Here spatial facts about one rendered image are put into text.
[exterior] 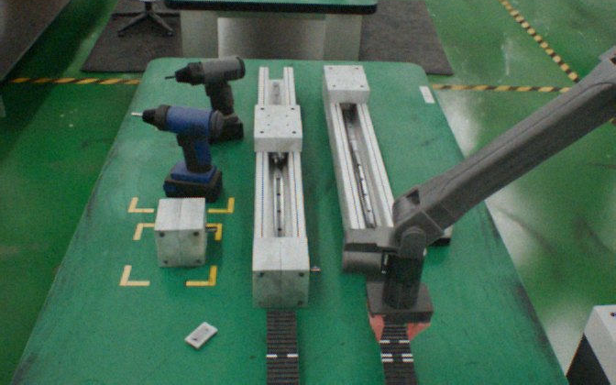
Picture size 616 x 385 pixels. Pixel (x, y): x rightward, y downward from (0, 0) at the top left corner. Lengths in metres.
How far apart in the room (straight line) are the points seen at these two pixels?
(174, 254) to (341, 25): 1.80
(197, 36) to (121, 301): 1.84
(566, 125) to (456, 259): 0.54
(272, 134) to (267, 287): 0.43
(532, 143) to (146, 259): 0.78
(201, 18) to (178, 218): 1.72
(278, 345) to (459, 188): 0.41
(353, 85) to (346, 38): 1.19
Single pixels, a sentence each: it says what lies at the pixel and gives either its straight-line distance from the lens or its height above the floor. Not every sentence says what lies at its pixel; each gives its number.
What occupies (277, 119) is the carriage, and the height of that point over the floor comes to 0.90.
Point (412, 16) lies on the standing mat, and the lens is 5.04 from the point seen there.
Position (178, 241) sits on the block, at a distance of 1.22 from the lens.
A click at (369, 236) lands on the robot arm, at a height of 1.03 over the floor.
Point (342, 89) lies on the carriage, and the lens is 1.65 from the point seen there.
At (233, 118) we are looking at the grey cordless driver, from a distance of 1.62.
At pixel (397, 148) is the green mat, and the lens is 1.65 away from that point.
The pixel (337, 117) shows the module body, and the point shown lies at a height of 0.86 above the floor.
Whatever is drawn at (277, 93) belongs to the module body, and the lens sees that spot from 1.76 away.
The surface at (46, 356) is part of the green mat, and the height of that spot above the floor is 0.78.
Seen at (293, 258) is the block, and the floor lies 0.87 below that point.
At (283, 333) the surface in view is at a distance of 1.08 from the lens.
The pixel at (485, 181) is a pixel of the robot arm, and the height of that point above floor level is 1.15.
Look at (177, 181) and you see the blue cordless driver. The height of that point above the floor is 0.83.
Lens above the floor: 1.62
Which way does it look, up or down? 34 degrees down
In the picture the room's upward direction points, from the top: 3 degrees clockwise
